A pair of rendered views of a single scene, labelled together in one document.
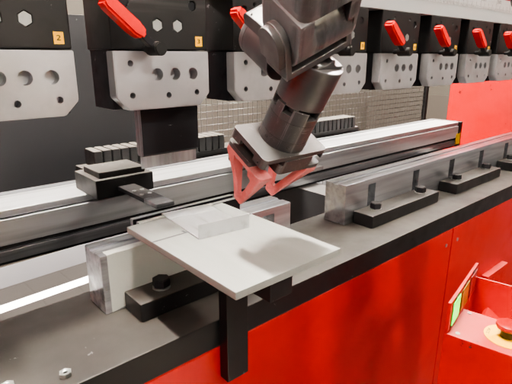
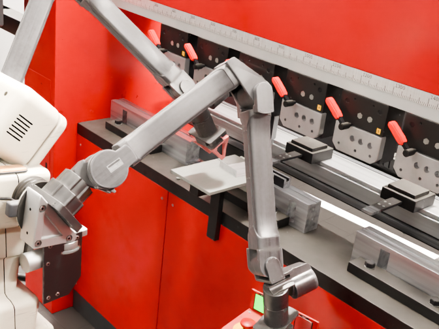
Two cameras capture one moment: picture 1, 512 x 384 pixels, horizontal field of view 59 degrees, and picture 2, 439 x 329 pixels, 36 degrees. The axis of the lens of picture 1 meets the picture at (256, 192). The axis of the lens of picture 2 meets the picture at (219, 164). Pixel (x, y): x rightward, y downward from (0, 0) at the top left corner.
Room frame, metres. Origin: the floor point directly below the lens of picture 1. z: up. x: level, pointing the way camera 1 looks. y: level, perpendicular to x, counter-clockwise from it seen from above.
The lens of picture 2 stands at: (0.49, -1.81, 1.80)
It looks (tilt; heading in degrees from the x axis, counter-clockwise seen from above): 23 degrees down; 87
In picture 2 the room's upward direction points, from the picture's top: 7 degrees clockwise
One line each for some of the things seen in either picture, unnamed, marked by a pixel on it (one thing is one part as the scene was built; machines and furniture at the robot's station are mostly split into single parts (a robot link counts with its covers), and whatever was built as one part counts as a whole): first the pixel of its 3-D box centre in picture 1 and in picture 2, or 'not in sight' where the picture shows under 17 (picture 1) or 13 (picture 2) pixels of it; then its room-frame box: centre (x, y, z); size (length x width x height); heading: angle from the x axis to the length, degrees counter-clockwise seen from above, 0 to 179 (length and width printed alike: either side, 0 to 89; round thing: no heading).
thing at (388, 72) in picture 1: (384, 51); (434, 151); (1.08, -0.30, 1.26); 0.15 x 0.09 x 0.17; 131
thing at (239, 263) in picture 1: (227, 240); (223, 173); (0.59, 0.04, 1.00); 0.26 x 0.18 x 0.01; 41
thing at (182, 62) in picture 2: not in sight; (181, 51); (0.42, 0.46, 1.26); 0.15 x 0.09 x 0.17; 131
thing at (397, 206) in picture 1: (398, 206); (399, 290); (1.06, -0.36, 0.89); 0.30 x 0.05 x 0.03; 131
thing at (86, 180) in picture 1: (130, 184); (294, 152); (0.83, 0.24, 1.01); 0.26 x 0.12 x 0.05; 41
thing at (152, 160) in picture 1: (168, 134); (262, 125); (0.71, 0.14, 1.13); 0.10 x 0.02 x 0.10; 131
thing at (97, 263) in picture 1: (201, 245); (266, 192); (0.74, 0.10, 0.92); 0.39 x 0.06 x 0.10; 131
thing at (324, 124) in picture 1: (308, 126); not in sight; (1.51, -0.18, 1.02); 0.44 x 0.06 x 0.04; 131
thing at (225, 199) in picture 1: (189, 215); (264, 171); (0.73, 0.11, 0.99); 0.20 x 0.03 x 0.03; 131
